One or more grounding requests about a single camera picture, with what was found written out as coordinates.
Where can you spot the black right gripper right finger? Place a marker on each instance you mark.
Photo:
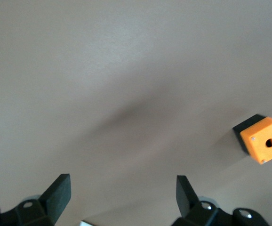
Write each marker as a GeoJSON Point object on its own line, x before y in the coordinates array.
{"type": "Point", "coordinates": [187, 200]}

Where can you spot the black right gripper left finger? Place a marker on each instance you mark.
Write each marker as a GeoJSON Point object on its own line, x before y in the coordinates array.
{"type": "Point", "coordinates": [53, 197]}

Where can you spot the orange black button box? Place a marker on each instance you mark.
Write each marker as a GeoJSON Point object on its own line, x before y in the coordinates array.
{"type": "Point", "coordinates": [263, 143]}

